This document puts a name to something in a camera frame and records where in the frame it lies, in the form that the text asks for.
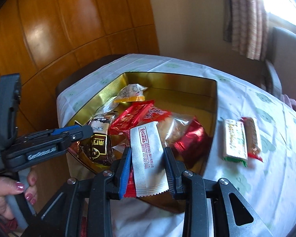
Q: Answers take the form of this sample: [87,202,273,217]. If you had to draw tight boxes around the dark yellow snack packet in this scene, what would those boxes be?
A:
[85,112,116,166]

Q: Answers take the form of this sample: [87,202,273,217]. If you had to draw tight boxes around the long red snack packet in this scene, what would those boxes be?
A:
[108,100,155,135]

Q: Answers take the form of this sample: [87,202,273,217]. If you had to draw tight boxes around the clear bag orange bottom snack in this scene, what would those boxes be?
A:
[114,84,147,103]

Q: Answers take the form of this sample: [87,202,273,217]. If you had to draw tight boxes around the shiny red foil snack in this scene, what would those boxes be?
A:
[173,117,212,167]

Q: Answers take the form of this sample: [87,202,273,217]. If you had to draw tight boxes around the white red wafer packet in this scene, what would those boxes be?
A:
[124,121,169,198]

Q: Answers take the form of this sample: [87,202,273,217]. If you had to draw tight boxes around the cake bread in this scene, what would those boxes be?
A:
[142,107,196,149]

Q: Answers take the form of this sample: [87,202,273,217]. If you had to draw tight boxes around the left hand painted nails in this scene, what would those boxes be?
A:
[0,168,38,221]

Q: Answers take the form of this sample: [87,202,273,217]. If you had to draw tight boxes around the white tablecloth green clouds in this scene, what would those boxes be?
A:
[56,54,296,236]

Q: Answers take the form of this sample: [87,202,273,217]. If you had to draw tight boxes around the orange cracker stick packet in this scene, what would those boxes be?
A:
[241,117,263,162]

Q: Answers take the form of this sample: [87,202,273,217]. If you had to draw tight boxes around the green yellow cracker packet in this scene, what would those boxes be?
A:
[223,119,248,167]

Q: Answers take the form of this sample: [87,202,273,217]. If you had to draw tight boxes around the gold tin box maroon sides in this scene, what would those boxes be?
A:
[65,72,218,214]

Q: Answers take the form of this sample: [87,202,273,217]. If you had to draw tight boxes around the pink cloth on sofa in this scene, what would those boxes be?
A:
[280,94,296,112]

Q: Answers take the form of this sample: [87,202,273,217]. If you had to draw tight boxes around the grey yellow blue sofa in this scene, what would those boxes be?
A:
[261,27,296,100]

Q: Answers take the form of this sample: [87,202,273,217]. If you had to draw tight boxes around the left pink curtain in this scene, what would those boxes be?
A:
[223,0,269,61]

